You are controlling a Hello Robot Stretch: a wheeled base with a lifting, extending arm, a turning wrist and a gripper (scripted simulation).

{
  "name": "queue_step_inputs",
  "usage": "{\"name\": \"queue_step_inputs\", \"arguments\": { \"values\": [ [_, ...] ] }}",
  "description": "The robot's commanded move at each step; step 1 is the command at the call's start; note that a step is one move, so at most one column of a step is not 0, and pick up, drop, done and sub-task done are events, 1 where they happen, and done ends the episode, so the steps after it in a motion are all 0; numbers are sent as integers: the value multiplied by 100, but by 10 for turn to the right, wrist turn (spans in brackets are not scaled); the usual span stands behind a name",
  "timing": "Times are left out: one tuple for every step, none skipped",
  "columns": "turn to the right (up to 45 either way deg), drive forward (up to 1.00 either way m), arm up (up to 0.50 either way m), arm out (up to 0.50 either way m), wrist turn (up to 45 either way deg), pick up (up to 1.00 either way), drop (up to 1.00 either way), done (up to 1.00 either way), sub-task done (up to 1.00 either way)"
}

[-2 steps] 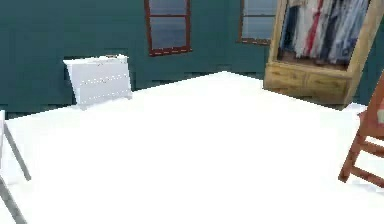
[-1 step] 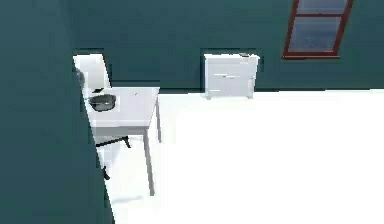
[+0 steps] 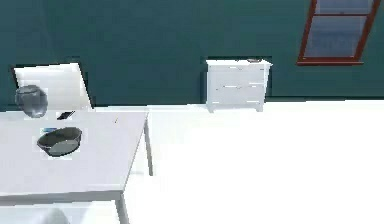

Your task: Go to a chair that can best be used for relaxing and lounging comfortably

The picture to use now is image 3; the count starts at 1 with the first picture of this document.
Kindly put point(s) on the white chair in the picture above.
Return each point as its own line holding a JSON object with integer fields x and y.
{"x": 60, "y": 86}

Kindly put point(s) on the white chest of drawers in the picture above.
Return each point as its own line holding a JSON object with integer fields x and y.
{"x": 236, "y": 85}

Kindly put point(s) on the small dark flat object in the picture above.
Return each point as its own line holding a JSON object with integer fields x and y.
{"x": 253, "y": 60}

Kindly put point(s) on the white table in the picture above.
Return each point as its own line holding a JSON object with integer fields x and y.
{"x": 100, "y": 156}

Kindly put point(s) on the black phone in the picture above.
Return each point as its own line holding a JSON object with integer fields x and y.
{"x": 65, "y": 115}

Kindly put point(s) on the dark grey bowl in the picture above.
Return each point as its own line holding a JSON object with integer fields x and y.
{"x": 60, "y": 141}

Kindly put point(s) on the grey glass jar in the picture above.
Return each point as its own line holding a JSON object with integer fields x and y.
{"x": 31, "y": 100}

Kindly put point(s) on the red framed window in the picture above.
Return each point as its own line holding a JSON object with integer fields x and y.
{"x": 336, "y": 31}

